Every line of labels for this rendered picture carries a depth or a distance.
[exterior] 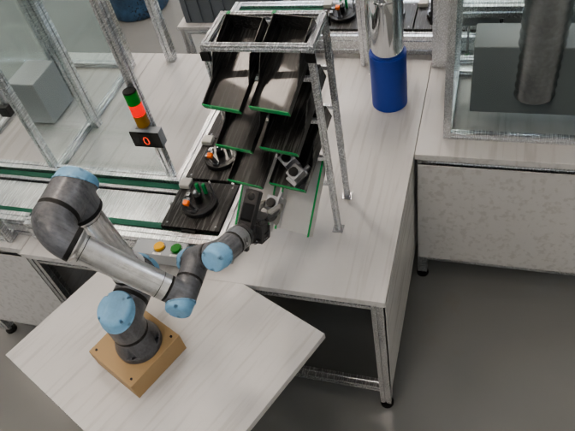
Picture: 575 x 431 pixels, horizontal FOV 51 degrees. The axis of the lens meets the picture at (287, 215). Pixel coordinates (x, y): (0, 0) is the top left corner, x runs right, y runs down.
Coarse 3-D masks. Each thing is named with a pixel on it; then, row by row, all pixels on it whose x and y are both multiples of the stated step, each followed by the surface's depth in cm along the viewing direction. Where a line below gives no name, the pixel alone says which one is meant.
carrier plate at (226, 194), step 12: (180, 192) 237; (216, 192) 233; (228, 192) 232; (180, 204) 232; (228, 204) 228; (168, 216) 229; (180, 216) 228; (216, 216) 225; (168, 228) 227; (180, 228) 225; (192, 228) 223; (204, 228) 222; (216, 228) 221
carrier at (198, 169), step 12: (204, 144) 253; (204, 156) 249; (216, 156) 244; (228, 156) 243; (192, 168) 245; (204, 168) 244; (216, 168) 241; (228, 168) 241; (204, 180) 240; (216, 180) 238
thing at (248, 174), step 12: (240, 156) 205; (252, 156) 204; (264, 156) 202; (240, 168) 204; (252, 168) 202; (264, 168) 201; (228, 180) 203; (240, 180) 203; (252, 180) 201; (264, 180) 199
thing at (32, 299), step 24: (0, 144) 298; (24, 144) 294; (24, 240) 249; (0, 264) 263; (24, 264) 256; (0, 288) 283; (24, 288) 275; (48, 288) 268; (0, 312) 306; (24, 312) 297; (48, 312) 289
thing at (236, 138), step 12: (228, 120) 194; (240, 120) 192; (252, 120) 191; (264, 120) 189; (228, 132) 193; (240, 132) 191; (252, 132) 190; (216, 144) 190; (228, 144) 191; (240, 144) 190; (252, 144) 186
